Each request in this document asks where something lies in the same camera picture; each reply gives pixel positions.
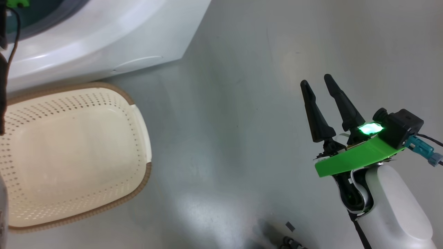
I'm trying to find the right gripper green banded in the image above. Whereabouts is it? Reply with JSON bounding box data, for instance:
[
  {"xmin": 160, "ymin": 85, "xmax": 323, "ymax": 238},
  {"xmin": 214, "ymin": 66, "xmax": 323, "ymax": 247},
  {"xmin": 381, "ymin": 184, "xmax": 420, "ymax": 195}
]
[{"xmin": 300, "ymin": 74, "xmax": 405, "ymax": 178}]

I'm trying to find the steel washing machine drum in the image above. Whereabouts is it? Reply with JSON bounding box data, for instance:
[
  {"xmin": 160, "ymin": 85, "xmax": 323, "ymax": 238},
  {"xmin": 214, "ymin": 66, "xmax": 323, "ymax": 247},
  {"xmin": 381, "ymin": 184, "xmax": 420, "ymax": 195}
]
[{"xmin": 16, "ymin": 0, "xmax": 66, "ymax": 33}]

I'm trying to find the grey rubber door gasket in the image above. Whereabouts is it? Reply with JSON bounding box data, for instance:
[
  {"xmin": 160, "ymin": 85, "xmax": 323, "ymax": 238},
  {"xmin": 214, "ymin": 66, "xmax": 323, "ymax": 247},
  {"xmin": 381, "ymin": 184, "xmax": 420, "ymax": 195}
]
[{"xmin": 7, "ymin": 0, "xmax": 91, "ymax": 41}]

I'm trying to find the white washing machine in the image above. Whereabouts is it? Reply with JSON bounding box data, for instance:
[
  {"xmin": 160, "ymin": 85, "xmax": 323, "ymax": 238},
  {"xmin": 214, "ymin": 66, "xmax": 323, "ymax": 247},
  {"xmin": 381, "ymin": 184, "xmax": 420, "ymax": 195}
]
[{"xmin": 0, "ymin": 0, "xmax": 212, "ymax": 93}]

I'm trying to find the cream laundry basket brown rim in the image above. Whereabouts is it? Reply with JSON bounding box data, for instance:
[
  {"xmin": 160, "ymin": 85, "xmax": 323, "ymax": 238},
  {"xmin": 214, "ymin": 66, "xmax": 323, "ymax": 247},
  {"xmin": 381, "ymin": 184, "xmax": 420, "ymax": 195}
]
[{"xmin": 0, "ymin": 82, "xmax": 153, "ymax": 233}]

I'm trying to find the round white filter cover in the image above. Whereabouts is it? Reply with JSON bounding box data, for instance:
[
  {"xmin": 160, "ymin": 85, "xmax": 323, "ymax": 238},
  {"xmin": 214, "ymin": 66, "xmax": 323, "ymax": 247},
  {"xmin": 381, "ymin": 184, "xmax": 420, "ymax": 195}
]
[{"xmin": 112, "ymin": 55, "xmax": 163, "ymax": 74}]

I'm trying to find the thin black left gripper cable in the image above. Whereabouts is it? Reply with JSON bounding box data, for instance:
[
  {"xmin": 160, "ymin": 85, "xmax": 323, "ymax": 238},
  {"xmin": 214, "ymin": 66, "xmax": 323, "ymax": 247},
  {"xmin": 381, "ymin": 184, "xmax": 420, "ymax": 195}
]
[{"xmin": 5, "ymin": 7, "xmax": 21, "ymax": 71}]

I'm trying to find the teal right camera plug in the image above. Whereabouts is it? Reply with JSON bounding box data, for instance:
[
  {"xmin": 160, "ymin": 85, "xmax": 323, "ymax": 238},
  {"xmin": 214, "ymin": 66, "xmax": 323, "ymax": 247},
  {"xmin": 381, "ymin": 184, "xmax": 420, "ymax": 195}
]
[{"xmin": 405, "ymin": 136, "xmax": 443, "ymax": 167}]

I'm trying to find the black right camera cable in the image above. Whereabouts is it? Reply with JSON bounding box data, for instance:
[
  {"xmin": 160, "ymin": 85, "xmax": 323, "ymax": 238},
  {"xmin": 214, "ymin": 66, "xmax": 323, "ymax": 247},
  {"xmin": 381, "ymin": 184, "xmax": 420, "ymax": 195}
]
[{"xmin": 415, "ymin": 133, "xmax": 443, "ymax": 147}]

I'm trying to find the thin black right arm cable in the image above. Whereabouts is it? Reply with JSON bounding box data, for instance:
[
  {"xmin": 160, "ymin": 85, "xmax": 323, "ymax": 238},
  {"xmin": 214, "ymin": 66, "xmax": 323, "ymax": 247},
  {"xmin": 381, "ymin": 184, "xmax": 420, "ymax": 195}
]
[{"xmin": 348, "ymin": 210, "xmax": 372, "ymax": 249}]

